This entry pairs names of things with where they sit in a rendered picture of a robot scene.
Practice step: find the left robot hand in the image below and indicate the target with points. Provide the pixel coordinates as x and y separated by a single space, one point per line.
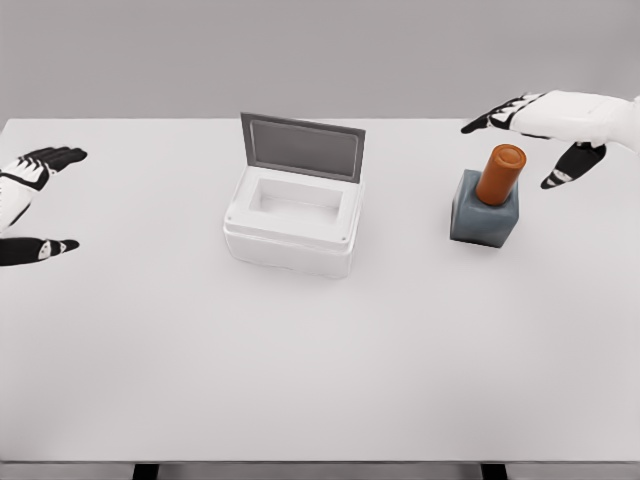
15 185

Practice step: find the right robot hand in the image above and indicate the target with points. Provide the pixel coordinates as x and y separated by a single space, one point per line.
560 117

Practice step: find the grey bottle with orange cap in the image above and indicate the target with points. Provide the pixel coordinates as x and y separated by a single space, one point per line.
487 205

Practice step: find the white box with grey lid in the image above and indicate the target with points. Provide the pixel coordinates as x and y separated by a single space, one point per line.
295 220

